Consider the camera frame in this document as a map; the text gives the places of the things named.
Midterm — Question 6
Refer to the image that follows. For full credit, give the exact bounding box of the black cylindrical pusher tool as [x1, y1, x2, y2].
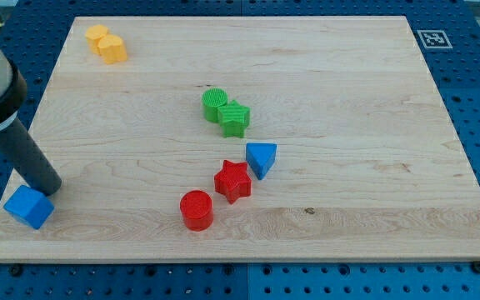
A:
[0, 117, 62, 196]

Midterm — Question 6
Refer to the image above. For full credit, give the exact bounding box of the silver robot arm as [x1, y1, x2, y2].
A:
[0, 49, 62, 196]

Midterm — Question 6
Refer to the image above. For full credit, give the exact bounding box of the green star block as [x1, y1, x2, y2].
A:
[217, 100, 251, 138]

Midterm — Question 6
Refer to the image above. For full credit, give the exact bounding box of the red star block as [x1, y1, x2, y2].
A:
[214, 160, 252, 204]

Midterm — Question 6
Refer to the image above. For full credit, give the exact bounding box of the blue triangle block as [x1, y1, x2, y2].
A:
[246, 142, 278, 180]

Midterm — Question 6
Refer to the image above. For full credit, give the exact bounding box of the blue cube block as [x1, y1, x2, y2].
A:
[3, 185, 54, 230]

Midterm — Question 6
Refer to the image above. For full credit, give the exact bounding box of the yellow hexagon block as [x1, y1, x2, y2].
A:
[85, 24, 109, 55]

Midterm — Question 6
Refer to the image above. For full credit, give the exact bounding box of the yellow heart block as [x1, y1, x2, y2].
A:
[97, 34, 128, 64]

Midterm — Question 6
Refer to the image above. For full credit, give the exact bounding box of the wooden board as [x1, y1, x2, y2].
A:
[0, 16, 480, 263]

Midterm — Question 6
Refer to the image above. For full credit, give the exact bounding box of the red cylinder block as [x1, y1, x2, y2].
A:
[179, 190, 213, 231]

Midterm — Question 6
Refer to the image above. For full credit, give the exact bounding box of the green cylinder block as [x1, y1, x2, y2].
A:
[202, 87, 228, 123]

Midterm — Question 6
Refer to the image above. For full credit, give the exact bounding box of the white fiducial marker tag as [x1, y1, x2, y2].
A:
[417, 29, 453, 49]

